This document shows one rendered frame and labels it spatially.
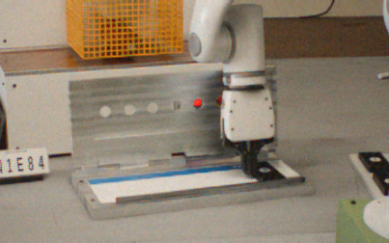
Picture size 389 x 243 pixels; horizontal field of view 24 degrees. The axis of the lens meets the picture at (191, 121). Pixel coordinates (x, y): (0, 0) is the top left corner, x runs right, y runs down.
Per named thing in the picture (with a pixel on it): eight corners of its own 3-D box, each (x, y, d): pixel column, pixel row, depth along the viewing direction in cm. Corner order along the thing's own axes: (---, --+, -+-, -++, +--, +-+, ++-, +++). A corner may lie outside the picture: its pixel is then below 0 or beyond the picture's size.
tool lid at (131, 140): (69, 81, 177) (67, 79, 179) (73, 175, 181) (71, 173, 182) (276, 66, 191) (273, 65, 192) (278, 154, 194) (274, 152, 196)
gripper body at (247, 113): (227, 85, 174) (230, 143, 175) (276, 81, 177) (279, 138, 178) (213, 83, 181) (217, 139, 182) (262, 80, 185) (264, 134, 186)
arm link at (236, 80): (230, 73, 174) (230, 89, 174) (272, 70, 177) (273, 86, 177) (214, 72, 182) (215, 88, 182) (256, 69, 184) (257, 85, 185)
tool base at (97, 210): (93, 220, 165) (92, 202, 164) (70, 182, 184) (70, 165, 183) (313, 194, 178) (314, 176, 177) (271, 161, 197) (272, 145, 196)
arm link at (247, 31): (235, 73, 173) (274, 69, 178) (231, 4, 172) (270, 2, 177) (210, 73, 180) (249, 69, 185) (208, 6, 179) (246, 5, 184)
